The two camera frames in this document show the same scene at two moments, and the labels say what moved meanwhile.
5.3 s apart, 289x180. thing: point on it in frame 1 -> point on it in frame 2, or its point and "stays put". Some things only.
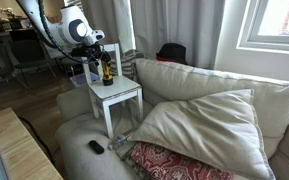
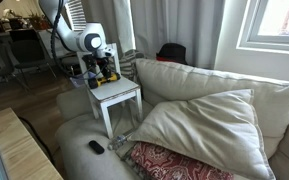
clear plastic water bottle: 117,141 stays put
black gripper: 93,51 -> 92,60
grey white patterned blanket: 128,63 stays put
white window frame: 250,39 stays put
